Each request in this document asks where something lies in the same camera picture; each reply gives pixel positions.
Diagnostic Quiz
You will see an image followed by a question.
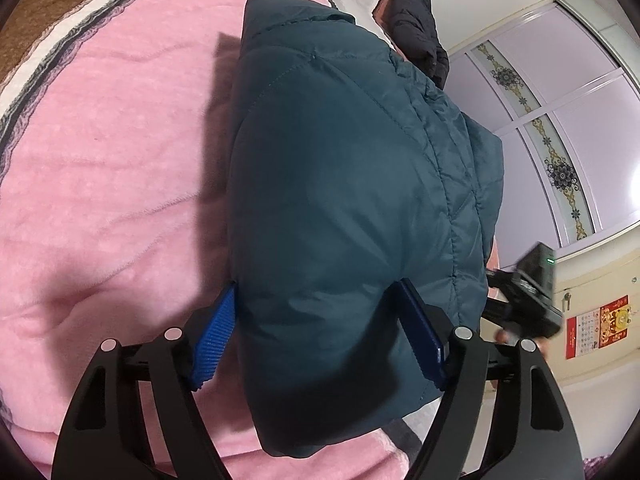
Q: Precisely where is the red wall calendar poster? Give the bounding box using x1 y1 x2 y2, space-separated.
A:
565 296 631 360

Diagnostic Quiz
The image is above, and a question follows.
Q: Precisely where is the person's right hand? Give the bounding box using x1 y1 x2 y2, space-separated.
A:
491 326 551 391

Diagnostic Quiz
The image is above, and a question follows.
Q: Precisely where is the white wardrobe with floral trim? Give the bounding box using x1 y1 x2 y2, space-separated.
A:
446 0 639 266

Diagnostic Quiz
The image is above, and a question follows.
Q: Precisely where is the teal quilted puffer jacket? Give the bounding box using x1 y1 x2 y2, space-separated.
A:
228 0 503 458

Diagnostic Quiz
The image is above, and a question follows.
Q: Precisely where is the striped patchwork bed blanket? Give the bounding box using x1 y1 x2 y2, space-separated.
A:
1 0 410 479

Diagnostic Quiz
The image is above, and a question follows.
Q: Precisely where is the dark navy folded jacket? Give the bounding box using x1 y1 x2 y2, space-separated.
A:
387 0 449 90

